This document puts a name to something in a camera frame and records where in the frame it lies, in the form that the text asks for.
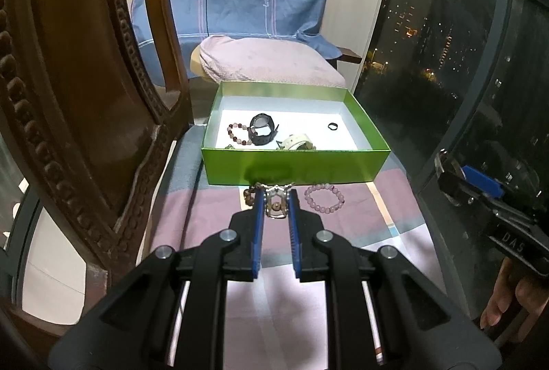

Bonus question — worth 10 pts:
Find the red and pink bead bracelet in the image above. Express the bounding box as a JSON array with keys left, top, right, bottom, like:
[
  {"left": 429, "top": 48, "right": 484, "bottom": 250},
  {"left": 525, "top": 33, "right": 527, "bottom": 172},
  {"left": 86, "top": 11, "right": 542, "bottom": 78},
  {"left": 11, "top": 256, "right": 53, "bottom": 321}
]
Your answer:
[{"left": 226, "top": 121, "right": 253, "bottom": 147}]

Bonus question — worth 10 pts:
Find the pink pillow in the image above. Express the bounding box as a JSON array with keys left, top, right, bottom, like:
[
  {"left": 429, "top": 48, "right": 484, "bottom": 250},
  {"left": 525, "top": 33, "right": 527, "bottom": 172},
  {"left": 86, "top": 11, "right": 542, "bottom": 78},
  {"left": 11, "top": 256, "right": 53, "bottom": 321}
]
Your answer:
[{"left": 190, "top": 35, "right": 346, "bottom": 89}]

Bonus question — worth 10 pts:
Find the green cardboard box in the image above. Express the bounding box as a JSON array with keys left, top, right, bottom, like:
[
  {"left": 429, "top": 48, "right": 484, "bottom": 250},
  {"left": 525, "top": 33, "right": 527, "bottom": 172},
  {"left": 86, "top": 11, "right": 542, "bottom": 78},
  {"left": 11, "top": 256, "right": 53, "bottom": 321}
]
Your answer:
[{"left": 201, "top": 81, "right": 391, "bottom": 186}]

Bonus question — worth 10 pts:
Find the dark framed window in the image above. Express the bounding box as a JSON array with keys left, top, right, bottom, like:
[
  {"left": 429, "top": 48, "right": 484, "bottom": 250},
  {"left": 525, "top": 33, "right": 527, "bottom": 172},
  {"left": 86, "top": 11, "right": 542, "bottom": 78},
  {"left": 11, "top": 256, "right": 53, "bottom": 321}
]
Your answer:
[{"left": 353, "top": 0, "right": 549, "bottom": 225}]

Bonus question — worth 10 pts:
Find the carved wooden chair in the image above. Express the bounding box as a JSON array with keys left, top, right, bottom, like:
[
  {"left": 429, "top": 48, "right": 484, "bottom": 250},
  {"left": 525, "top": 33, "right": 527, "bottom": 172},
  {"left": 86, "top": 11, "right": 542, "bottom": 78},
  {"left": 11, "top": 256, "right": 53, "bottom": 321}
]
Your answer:
[{"left": 0, "top": 0, "right": 194, "bottom": 338}]

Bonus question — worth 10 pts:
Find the dark wooden armrest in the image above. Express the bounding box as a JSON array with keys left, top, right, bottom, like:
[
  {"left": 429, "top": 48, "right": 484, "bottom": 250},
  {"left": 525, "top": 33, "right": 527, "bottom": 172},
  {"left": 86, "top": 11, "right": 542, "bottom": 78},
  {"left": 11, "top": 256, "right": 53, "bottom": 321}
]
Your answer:
[{"left": 337, "top": 46, "right": 365, "bottom": 64}]

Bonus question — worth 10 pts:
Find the pink and grey plaid cloth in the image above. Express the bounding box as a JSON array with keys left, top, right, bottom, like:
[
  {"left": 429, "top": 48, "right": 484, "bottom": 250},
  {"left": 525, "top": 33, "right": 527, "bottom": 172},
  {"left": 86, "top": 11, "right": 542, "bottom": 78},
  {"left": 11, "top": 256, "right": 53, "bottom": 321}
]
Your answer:
[{"left": 141, "top": 125, "right": 447, "bottom": 370}]

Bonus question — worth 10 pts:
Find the purple bead bracelet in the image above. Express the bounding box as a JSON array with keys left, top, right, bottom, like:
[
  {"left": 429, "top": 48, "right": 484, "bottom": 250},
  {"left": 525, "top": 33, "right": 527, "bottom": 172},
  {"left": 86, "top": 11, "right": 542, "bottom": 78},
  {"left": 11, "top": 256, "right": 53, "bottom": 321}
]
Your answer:
[{"left": 304, "top": 182, "right": 346, "bottom": 211}]

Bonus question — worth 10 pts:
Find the black wrist watch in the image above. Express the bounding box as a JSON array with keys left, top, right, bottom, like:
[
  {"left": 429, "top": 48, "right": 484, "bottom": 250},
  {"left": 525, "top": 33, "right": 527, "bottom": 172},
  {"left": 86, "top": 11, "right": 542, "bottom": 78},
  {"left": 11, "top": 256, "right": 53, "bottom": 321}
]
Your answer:
[{"left": 247, "top": 113, "right": 282, "bottom": 147}]

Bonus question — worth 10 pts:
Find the white wrist watch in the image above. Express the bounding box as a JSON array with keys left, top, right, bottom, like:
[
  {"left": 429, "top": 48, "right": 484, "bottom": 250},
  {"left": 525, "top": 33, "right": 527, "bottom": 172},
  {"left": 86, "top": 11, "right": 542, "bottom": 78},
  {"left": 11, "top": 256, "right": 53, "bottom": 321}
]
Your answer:
[{"left": 277, "top": 132, "right": 318, "bottom": 152}]

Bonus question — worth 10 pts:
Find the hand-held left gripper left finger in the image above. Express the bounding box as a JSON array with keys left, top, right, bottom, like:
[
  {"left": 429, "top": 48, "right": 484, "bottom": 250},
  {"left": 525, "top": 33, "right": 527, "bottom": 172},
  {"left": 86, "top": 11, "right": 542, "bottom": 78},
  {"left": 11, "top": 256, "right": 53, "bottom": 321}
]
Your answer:
[{"left": 49, "top": 190, "right": 265, "bottom": 370}]

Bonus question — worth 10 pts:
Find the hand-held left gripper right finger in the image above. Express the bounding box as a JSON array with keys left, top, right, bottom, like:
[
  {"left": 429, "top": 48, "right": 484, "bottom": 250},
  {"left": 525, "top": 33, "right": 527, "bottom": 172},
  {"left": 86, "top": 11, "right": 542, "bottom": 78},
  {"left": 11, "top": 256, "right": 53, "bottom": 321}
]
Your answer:
[{"left": 287, "top": 189, "right": 501, "bottom": 370}]

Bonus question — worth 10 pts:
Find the person's right hand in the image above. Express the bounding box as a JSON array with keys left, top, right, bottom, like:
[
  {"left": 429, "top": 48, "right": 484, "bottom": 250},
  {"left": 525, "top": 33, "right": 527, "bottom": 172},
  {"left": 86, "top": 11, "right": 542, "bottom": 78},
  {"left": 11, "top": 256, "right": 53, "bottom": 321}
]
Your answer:
[{"left": 480, "top": 257, "right": 549, "bottom": 331}]

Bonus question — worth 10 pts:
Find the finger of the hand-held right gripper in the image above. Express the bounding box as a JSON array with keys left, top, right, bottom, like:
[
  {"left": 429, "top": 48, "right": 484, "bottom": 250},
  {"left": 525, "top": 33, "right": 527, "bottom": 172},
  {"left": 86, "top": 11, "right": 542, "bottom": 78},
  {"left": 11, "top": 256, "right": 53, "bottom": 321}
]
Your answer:
[{"left": 434, "top": 151, "right": 505, "bottom": 205}]

